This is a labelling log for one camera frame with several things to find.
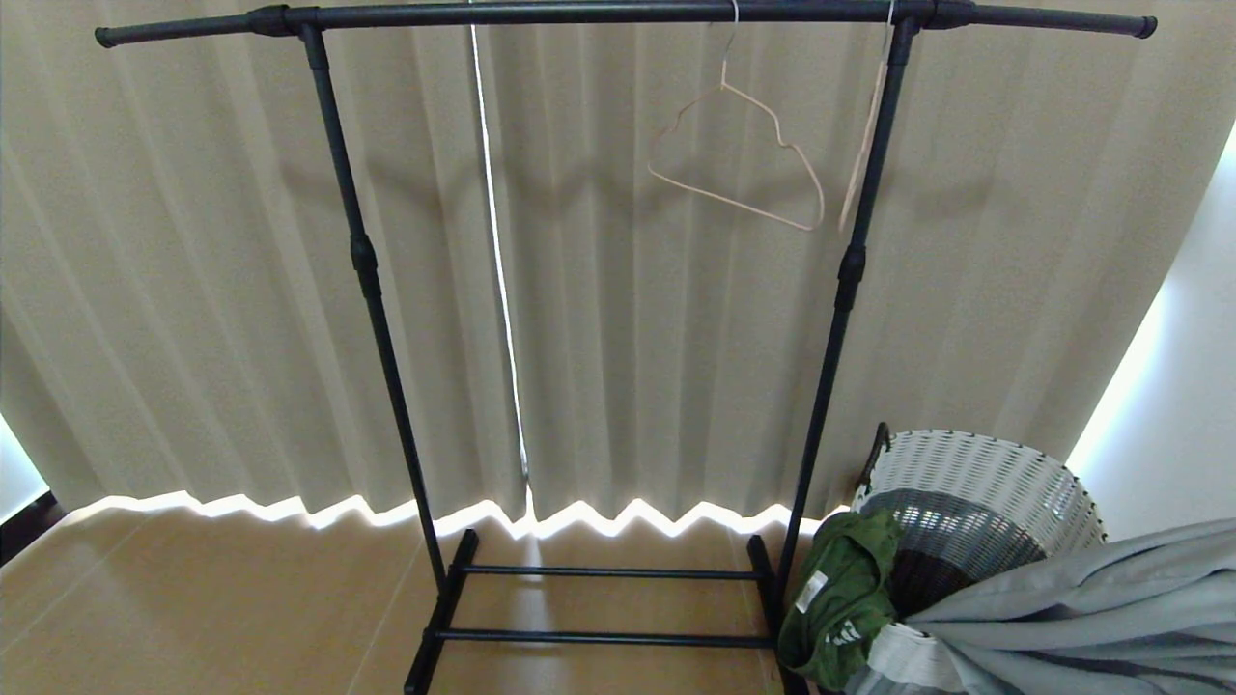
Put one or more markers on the pink clothes hanger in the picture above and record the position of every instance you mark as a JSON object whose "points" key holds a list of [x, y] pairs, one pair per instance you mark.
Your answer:
{"points": [[865, 140], [723, 75]]}

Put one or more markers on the pale grey shorts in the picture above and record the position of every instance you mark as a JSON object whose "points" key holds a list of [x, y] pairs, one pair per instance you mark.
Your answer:
{"points": [[1110, 608]]}

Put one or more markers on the black clothes rack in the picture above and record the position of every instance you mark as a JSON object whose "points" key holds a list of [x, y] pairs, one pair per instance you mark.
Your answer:
{"points": [[850, 280]]}

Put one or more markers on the white laundry basket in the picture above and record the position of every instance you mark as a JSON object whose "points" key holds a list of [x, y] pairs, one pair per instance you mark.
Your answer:
{"points": [[975, 463]]}

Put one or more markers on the beige curtain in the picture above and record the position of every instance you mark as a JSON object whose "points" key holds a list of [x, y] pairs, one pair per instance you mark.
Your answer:
{"points": [[628, 338]]}

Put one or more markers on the green garment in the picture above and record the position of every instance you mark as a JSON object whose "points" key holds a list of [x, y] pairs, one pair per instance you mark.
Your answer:
{"points": [[840, 598]]}

